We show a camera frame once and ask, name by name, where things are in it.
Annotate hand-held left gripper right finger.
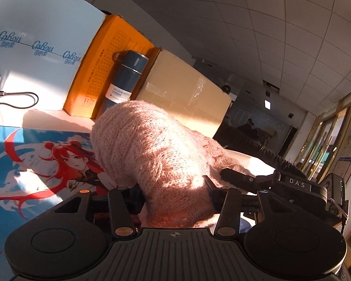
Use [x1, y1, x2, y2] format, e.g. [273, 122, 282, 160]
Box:
[203, 176, 281, 238]

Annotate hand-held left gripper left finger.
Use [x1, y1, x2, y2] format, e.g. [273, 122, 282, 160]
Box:
[54, 187, 139, 238]

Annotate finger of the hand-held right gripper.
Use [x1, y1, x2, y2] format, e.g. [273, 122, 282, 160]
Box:
[221, 168, 281, 194]

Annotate pink fuzzy sweater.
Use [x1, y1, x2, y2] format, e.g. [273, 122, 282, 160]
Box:
[90, 100, 256, 229]

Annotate gold framed glass doors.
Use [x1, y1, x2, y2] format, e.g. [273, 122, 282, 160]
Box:
[295, 85, 351, 240]

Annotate dark chalkboard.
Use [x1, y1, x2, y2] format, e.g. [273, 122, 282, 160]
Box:
[225, 92, 297, 153]

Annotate blue printed desk mat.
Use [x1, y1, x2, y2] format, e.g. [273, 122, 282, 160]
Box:
[0, 124, 112, 281]

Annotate brown cardboard box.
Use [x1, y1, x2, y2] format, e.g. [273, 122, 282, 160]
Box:
[136, 48, 232, 138]

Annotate blue vacuum bottle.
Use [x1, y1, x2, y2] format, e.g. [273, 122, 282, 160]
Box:
[98, 50, 149, 118]

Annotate orange cardboard box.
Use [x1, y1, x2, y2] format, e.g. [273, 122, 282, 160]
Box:
[63, 15, 155, 119]

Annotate light blue cardboard box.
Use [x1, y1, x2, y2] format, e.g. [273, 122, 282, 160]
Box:
[0, 0, 106, 111]

